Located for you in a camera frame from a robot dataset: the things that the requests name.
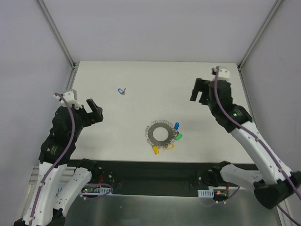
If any blue key tag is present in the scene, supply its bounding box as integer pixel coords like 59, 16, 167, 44
174, 122, 180, 130

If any green key tag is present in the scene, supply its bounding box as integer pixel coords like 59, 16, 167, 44
175, 134, 182, 140

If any large metal keyring with rings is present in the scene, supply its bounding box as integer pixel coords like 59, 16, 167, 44
145, 120, 179, 149

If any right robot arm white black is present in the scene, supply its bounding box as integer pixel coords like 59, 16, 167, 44
190, 78, 301, 209

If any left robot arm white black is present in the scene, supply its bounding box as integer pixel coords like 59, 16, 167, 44
14, 98, 103, 226

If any blue tagged key on table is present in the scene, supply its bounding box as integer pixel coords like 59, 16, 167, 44
117, 88, 126, 95

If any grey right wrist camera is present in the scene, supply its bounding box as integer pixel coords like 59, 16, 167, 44
212, 65, 230, 82

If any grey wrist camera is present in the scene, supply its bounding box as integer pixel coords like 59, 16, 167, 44
212, 65, 230, 82
54, 89, 82, 110

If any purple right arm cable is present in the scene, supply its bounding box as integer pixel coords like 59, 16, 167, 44
213, 69, 301, 226

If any right side frame rail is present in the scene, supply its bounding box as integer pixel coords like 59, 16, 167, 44
238, 67, 256, 123

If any frame rail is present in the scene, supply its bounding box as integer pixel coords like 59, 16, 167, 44
42, 67, 79, 165
238, 67, 256, 123

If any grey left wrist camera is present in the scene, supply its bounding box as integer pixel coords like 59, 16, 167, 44
54, 89, 82, 110

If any left side frame rail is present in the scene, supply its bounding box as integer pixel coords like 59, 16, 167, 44
42, 67, 79, 165

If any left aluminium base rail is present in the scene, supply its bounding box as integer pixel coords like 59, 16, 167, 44
29, 166, 75, 185

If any left white cable duct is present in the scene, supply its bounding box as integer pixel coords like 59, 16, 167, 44
80, 186, 112, 195

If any white cable duct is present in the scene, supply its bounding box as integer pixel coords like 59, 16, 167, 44
80, 186, 112, 195
198, 189, 214, 198

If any left aluminium frame post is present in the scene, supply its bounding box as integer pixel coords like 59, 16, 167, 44
36, 0, 77, 70

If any aluminium frame post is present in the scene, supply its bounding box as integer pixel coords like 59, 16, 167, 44
36, 0, 77, 70
238, 0, 285, 72

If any right aluminium frame post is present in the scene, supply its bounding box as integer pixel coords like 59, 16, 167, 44
238, 0, 285, 72

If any right white cable duct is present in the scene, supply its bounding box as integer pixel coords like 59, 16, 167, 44
198, 189, 214, 198

